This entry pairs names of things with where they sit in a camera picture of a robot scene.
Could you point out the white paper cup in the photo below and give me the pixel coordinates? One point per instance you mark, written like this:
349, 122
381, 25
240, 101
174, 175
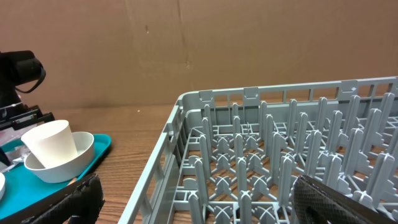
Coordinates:
51, 143

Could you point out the teal serving tray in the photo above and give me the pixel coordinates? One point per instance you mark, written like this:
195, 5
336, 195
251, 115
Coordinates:
23, 188

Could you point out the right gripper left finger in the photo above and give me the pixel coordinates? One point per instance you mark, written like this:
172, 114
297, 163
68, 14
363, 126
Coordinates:
79, 202

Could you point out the small white plate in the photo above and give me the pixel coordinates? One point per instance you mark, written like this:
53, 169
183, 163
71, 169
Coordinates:
2, 185

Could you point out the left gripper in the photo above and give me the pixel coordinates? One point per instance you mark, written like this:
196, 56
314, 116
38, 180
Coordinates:
21, 72

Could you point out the grey bowl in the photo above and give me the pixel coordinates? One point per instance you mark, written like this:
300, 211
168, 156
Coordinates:
84, 143

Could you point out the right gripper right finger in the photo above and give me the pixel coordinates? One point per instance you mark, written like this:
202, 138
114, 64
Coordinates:
314, 202

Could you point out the white napkin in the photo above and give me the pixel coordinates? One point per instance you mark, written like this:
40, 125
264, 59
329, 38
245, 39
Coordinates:
14, 157

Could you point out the grey dishwasher rack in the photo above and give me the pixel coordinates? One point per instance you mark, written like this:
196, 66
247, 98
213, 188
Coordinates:
234, 154

